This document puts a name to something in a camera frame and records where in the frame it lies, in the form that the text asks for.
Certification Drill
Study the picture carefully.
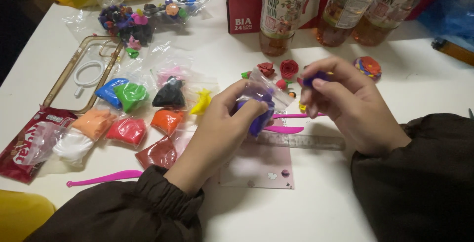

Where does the person's right hand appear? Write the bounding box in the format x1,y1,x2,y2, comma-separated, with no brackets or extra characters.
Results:
299,57,412,157

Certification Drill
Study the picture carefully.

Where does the person's left hand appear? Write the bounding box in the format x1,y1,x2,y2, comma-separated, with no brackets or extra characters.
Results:
165,80,269,197

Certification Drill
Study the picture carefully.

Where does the purple clay bag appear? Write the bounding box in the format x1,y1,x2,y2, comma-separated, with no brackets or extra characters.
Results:
236,68,295,137

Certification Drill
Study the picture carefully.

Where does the purple clay piece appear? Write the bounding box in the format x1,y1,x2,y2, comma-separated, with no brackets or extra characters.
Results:
301,71,333,88

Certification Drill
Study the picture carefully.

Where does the yellow clay bag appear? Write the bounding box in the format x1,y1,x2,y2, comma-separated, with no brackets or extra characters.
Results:
187,83,219,116

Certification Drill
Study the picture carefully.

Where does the multicoloured clay flower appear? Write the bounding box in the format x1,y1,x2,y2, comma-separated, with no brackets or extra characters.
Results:
353,56,382,82

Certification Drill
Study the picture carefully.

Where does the orange clay bag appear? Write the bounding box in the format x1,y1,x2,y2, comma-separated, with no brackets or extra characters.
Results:
150,108,184,137

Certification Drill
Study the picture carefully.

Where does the brown clay bag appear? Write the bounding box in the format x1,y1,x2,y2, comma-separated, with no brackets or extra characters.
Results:
134,135,178,170

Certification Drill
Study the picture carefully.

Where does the black clay bag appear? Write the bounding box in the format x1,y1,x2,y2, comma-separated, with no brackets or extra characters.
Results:
152,75,187,109

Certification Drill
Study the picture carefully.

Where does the pink card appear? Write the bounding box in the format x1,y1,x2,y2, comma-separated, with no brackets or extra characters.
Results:
218,116,296,190

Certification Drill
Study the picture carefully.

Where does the metal ruler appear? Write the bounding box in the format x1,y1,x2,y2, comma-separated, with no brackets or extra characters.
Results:
256,133,347,151

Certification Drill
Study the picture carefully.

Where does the thin pink sculpting tool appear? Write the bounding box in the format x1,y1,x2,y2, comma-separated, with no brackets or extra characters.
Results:
272,112,328,120

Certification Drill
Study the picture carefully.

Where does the pink clay knife tool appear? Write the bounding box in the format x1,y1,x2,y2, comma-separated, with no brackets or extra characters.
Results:
264,125,305,134

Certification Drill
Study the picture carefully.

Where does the pink clay bag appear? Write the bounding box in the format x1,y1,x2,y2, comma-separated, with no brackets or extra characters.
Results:
150,64,193,87

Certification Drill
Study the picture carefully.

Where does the red clay bag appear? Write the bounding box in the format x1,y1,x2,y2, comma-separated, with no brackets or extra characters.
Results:
105,117,147,148

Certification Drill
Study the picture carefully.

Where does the green clay bag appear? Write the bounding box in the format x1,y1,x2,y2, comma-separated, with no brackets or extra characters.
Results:
113,82,150,114

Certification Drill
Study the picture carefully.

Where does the dark red clay rose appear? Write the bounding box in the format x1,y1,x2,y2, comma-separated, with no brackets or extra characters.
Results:
257,62,276,78

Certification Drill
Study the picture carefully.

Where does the tea bottle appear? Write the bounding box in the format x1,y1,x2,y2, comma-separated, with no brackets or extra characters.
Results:
351,0,438,47
316,0,386,48
258,0,314,57

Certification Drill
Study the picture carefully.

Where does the long pink sculpting tool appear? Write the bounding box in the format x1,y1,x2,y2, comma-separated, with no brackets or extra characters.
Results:
66,169,143,188

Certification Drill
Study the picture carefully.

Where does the blue clay bag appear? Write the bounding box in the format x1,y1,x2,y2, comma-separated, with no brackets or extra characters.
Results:
94,78,130,111

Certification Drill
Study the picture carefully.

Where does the orange lighter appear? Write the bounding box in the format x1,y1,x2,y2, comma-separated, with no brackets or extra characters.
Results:
431,37,474,67

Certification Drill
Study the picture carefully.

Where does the peach clay bag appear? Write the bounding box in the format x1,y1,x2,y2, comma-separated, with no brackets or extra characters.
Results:
70,108,117,141

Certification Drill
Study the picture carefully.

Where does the pink clay figure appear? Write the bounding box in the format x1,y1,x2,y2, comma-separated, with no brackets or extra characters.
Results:
127,36,142,52

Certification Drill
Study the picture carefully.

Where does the blue plastic bag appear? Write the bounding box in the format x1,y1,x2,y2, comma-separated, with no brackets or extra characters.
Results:
418,0,474,52

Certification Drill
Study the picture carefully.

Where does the white clay bag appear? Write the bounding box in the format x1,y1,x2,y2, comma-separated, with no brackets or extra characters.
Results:
52,127,95,168

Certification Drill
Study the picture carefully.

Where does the clear bag of clay pieces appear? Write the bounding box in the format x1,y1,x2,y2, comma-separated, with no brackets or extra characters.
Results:
62,0,223,60

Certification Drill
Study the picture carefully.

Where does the red carton box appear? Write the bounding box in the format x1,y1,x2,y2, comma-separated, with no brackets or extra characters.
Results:
225,0,460,35

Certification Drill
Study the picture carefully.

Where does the clear phone case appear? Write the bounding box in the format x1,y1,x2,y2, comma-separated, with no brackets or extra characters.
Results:
42,35,125,115

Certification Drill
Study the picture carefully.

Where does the red snack wrapper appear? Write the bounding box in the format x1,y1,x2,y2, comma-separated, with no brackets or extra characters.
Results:
0,107,79,184

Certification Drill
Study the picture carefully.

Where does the yellow chair seat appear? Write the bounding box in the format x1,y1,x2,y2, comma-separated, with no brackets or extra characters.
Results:
0,189,56,242

